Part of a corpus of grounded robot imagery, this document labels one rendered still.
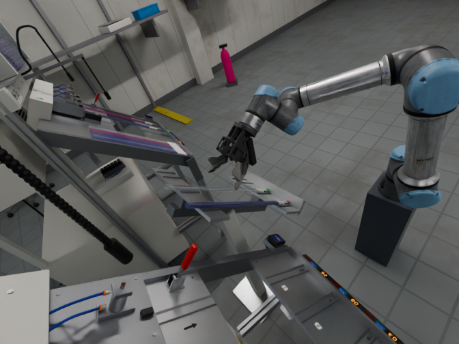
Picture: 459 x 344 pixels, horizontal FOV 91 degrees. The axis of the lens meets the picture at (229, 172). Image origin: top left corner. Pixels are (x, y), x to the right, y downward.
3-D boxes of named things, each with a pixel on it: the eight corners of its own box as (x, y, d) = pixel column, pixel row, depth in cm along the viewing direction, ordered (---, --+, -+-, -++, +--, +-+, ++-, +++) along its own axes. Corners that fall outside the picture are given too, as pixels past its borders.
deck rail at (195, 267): (279, 257, 83) (286, 244, 81) (283, 261, 81) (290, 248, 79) (7, 325, 36) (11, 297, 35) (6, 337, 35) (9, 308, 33)
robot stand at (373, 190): (367, 228, 150) (384, 170, 113) (399, 245, 138) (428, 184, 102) (354, 249, 143) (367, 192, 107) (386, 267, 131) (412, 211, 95)
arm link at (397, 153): (415, 164, 99) (425, 139, 90) (425, 187, 91) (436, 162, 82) (383, 164, 104) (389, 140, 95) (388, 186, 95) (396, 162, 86)
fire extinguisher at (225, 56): (242, 81, 381) (234, 41, 341) (231, 88, 371) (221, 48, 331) (232, 79, 399) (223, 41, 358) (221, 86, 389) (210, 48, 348)
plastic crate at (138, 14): (154, 13, 318) (150, 4, 311) (160, 11, 304) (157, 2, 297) (134, 20, 306) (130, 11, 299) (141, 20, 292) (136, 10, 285)
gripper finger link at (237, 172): (227, 185, 70) (227, 159, 73) (237, 190, 74) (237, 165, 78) (235, 184, 68) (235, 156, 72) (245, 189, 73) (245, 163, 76)
